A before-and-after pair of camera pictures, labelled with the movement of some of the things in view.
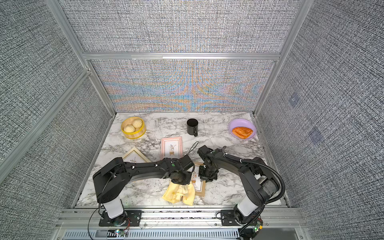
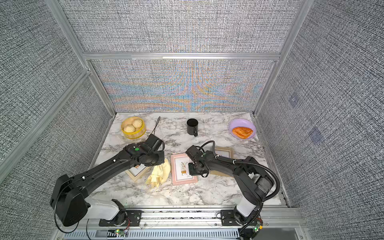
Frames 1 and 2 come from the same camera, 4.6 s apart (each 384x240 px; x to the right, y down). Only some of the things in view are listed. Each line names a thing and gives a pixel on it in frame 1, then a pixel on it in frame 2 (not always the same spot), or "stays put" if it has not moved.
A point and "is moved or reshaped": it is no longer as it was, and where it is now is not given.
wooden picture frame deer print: x=200 y=186 is moved or reshaped
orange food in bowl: x=242 y=132 stays put
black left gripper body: x=184 y=178 -> x=156 y=158
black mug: x=192 y=126 stays put
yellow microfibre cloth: x=175 y=193 is moved or reshaped
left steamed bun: x=129 y=128 stays put
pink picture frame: x=171 y=147 is moved or reshaped
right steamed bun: x=137 y=123 stays put
